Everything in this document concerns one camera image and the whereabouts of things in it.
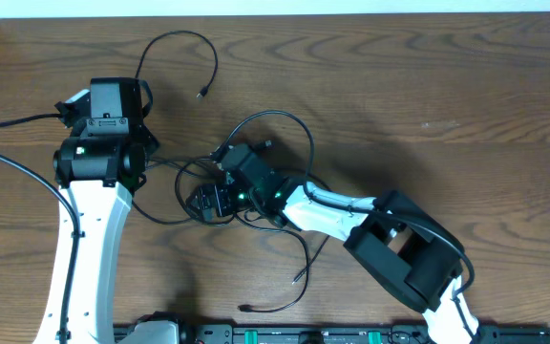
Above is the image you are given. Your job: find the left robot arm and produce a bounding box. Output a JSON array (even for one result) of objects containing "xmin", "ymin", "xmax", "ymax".
[{"xmin": 35, "ymin": 77, "xmax": 159, "ymax": 343}]

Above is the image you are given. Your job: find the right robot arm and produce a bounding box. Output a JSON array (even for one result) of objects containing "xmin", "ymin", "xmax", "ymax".
[{"xmin": 184, "ymin": 144, "xmax": 479, "ymax": 343}]

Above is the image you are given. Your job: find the right camera black cable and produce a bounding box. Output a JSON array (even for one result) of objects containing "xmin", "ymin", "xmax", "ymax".
[{"xmin": 210, "ymin": 109, "xmax": 481, "ymax": 344}]

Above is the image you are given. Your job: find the camera black cable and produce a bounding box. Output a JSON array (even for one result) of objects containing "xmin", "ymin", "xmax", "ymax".
[
  {"xmin": 210, "ymin": 109, "xmax": 481, "ymax": 344},
  {"xmin": 0, "ymin": 112, "xmax": 83, "ymax": 344}
]

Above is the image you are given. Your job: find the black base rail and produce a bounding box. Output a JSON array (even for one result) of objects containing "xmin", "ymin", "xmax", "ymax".
[{"xmin": 112, "ymin": 311, "xmax": 550, "ymax": 344}]

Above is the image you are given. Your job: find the left camera black cable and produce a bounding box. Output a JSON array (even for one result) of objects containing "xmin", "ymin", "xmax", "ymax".
[{"xmin": 0, "ymin": 112, "xmax": 83, "ymax": 344}]

